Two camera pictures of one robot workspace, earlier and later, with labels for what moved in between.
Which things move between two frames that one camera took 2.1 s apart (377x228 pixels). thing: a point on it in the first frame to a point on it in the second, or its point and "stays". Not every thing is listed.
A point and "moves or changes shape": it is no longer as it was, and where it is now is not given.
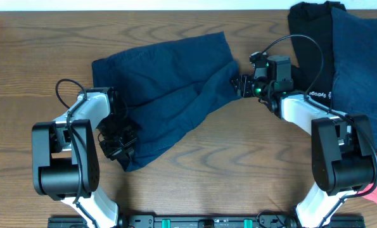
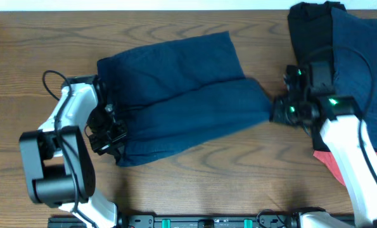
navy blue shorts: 167,87 moves or changes shape
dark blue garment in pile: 361,63 stays
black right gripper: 243,88 to 282,106
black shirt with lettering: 310,24 stays
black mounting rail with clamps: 264,220 stays
